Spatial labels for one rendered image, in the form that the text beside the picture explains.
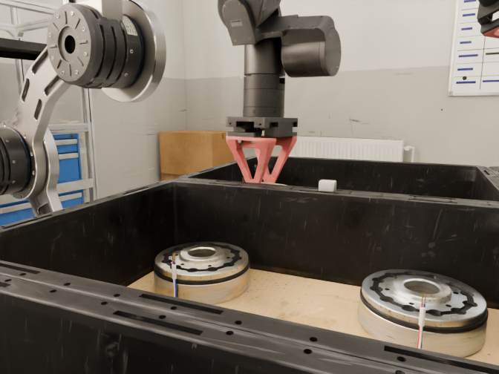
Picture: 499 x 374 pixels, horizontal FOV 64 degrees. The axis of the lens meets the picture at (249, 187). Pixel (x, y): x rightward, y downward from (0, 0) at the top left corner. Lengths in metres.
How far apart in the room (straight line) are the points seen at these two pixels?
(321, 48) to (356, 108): 2.98
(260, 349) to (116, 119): 3.65
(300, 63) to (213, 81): 3.68
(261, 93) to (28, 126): 0.77
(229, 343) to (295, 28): 0.41
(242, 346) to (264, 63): 0.43
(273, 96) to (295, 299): 0.27
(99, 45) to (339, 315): 0.59
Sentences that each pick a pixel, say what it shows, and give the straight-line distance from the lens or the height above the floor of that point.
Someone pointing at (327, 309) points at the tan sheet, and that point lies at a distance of 0.41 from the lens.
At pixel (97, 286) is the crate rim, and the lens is 0.23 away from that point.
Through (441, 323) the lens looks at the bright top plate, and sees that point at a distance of 0.36.
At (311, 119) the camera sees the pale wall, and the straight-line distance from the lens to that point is 3.63.
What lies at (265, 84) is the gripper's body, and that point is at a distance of 0.54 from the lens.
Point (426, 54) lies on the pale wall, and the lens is 3.39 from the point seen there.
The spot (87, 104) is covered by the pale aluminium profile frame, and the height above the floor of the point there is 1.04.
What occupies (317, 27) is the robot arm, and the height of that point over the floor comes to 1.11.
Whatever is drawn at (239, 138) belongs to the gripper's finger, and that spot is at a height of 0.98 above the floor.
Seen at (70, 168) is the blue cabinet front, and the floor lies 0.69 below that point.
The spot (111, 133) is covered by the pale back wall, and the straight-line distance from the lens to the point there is 3.74.
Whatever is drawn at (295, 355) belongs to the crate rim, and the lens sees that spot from 0.16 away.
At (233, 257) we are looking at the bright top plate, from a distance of 0.45.
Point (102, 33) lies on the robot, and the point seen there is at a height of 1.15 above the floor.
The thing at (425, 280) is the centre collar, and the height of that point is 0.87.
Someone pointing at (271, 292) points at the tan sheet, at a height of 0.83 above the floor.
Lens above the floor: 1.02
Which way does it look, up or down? 11 degrees down
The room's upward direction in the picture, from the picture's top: straight up
